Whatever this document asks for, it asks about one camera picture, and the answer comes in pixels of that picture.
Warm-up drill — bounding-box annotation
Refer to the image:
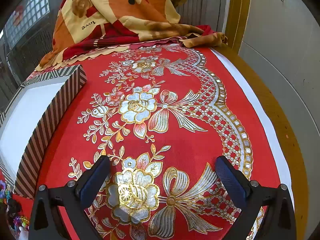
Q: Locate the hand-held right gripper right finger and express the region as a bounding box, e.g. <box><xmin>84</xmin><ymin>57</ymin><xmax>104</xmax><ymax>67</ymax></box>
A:
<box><xmin>215</xmin><ymin>156</ymin><xmax>297</xmax><ymax>240</ymax></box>

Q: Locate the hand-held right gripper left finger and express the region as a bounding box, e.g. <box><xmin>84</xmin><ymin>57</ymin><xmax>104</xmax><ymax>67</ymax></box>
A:
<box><xmin>29</xmin><ymin>156</ymin><xmax>112</xmax><ymax>240</ymax></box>

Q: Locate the striped cardboard box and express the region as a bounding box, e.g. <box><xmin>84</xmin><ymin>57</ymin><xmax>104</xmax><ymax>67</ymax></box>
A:
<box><xmin>0</xmin><ymin>64</ymin><xmax>87</xmax><ymax>199</ymax></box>

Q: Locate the white under cloth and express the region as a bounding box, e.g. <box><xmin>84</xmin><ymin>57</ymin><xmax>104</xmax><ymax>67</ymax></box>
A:
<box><xmin>210</xmin><ymin>47</ymin><xmax>293</xmax><ymax>207</ymax></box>

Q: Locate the pile of colourful hair accessories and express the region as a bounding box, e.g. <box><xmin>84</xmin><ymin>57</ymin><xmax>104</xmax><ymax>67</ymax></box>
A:
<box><xmin>0</xmin><ymin>180</ymin><xmax>29</xmax><ymax>240</ymax></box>

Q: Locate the red gold floral tablecloth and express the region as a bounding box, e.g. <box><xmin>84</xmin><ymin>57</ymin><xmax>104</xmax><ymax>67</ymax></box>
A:
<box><xmin>12</xmin><ymin>44</ymin><xmax>280</xmax><ymax>240</ymax></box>

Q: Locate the orange floral blanket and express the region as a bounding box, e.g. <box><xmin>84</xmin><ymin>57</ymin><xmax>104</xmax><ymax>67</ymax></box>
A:
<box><xmin>35</xmin><ymin>0</ymin><xmax>228</xmax><ymax>72</ymax></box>

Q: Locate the grey ribbed door panel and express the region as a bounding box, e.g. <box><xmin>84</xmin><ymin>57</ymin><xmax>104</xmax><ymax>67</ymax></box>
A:
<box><xmin>175</xmin><ymin>0</ymin><xmax>232</xmax><ymax>34</ymax></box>

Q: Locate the window with grid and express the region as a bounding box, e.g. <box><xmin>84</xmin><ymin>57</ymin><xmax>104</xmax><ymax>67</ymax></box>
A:
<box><xmin>5</xmin><ymin>0</ymin><xmax>50</xmax><ymax>34</ymax></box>

